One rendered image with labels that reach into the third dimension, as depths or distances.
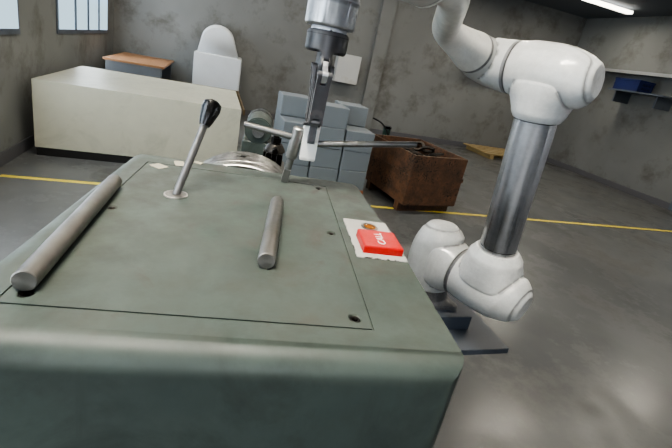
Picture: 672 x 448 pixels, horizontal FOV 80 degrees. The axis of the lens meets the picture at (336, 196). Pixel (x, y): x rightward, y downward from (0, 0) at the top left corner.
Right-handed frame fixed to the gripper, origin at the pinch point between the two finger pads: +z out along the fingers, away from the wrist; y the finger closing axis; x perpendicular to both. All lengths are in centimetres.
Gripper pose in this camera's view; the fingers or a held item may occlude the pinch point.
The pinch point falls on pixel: (309, 141)
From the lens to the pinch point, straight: 78.5
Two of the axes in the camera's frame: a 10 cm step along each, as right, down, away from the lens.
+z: -1.9, 9.3, 3.2
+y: -1.4, -3.5, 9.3
